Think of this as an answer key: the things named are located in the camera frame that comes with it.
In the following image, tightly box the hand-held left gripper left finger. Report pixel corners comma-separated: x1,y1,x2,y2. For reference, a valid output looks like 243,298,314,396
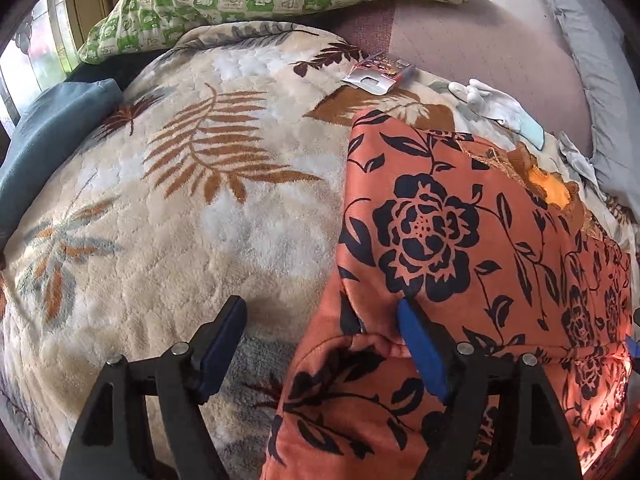
60,296,248,480

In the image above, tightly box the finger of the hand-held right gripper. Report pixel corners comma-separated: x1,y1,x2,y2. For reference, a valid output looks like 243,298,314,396
624,307,640,376

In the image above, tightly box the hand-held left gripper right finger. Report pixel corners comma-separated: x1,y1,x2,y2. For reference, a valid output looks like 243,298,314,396
396,299,583,480

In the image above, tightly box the orange floral garment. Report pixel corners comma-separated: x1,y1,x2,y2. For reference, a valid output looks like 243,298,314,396
260,108,638,480

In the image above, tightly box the beige leaf-print blanket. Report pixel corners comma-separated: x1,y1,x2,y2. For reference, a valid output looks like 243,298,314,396
0,21,631,480

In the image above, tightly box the white glove with teal cuff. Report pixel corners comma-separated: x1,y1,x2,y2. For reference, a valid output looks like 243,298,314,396
448,79,546,150

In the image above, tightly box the grey frilled pillow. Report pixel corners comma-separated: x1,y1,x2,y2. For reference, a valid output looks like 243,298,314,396
531,0,640,206

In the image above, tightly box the mauve bed sheet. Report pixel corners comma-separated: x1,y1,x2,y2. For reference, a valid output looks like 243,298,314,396
330,0,593,156

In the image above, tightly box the window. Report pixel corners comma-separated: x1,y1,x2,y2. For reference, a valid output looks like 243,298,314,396
0,0,81,128

